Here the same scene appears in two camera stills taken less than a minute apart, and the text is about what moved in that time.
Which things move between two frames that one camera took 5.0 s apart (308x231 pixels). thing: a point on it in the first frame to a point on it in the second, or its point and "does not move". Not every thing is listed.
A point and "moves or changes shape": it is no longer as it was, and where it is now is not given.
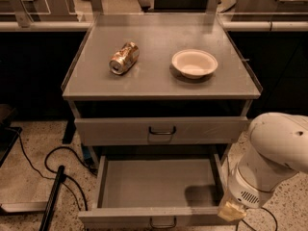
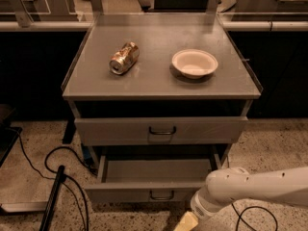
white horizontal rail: x=228 y=26 does not move
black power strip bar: x=49 y=210 does not move
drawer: x=162 y=191 moves or changes shape
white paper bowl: x=193 y=64 does not move
